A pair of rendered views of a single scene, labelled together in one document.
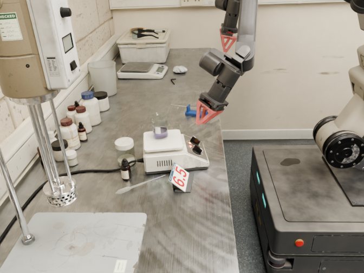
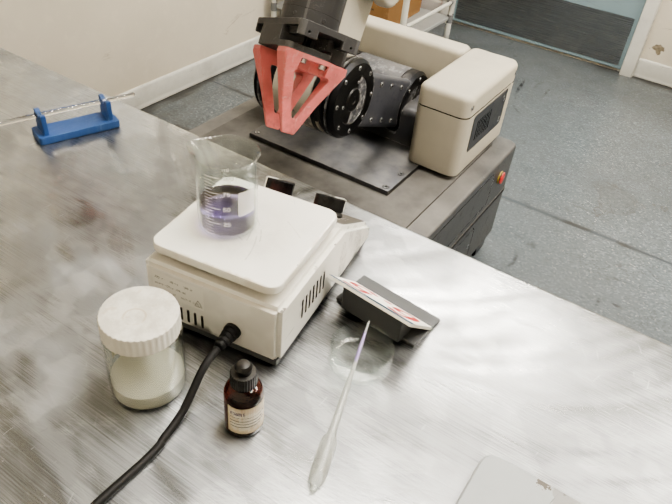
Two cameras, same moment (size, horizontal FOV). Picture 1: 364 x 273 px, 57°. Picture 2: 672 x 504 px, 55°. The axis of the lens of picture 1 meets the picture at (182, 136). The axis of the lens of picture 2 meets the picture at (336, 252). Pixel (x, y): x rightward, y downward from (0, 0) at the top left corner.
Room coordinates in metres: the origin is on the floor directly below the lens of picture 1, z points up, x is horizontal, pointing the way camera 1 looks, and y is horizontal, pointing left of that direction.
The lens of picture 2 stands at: (0.65, 0.42, 1.17)
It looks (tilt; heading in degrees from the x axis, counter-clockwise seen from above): 39 degrees down; 296
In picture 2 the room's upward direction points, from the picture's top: 6 degrees clockwise
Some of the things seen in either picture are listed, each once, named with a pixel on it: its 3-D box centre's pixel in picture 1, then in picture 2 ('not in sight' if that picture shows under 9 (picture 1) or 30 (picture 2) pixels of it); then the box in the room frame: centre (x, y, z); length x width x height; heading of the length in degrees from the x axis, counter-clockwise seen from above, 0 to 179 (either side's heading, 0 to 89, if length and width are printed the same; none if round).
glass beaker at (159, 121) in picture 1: (159, 125); (223, 186); (0.93, 0.07, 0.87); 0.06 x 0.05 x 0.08; 15
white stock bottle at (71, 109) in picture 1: (73, 116); not in sight; (1.20, 0.43, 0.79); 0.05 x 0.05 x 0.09
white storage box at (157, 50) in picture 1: (146, 45); not in sight; (2.20, 0.21, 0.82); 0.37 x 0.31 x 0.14; 176
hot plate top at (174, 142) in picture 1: (162, 140); (248, 230); (0.91, 0.06, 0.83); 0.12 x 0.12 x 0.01; 5
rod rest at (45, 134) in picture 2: (197, 110); (75, 117); (1.27, -0.07, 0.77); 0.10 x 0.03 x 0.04; 67
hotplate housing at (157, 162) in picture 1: (171, 151); (263, 252); (0.91, 0.03, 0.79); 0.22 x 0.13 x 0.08; 95
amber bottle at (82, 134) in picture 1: (82, 131); not in sight; (1.09, 0.37, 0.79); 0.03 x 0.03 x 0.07
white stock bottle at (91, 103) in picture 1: (89, 108); not in sight; (1.23, 0.36, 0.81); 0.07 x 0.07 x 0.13
